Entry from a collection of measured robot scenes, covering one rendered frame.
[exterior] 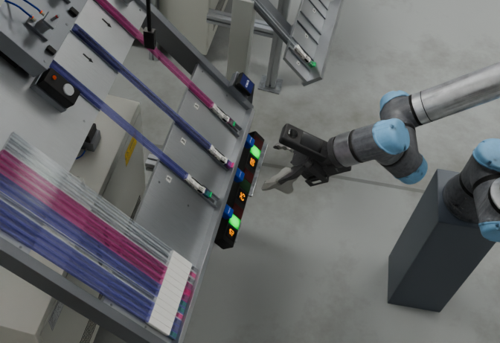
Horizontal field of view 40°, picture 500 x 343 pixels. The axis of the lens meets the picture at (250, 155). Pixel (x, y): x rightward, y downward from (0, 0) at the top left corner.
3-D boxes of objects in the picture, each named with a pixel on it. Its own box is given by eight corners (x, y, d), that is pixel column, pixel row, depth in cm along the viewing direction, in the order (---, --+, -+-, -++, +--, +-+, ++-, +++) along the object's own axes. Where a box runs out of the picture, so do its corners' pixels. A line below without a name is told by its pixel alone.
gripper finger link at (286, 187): (276, 207, 160) (307, 184, 158) (260, 193, 157) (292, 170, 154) (273, 199, 162) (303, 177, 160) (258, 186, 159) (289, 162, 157)
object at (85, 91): (207, 193, 160) (212, 192, 159) (206, 199, 159) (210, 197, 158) (39, 51, 133) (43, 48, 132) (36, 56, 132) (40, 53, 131)
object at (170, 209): (239, 112, 180) (248, 109, 178) (161, 347, 141) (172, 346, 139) (191, 65, 170) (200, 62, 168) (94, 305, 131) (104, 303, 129)
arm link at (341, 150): (345, 149, 145) (351, 120, 149) (327, 155, 148) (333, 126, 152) (364, 170, 149) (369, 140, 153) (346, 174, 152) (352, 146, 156)
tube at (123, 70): (229, 164, 167) (233, 163, 167) (228, 169, 167) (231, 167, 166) (73, 24, 141) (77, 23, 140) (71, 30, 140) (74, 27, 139)
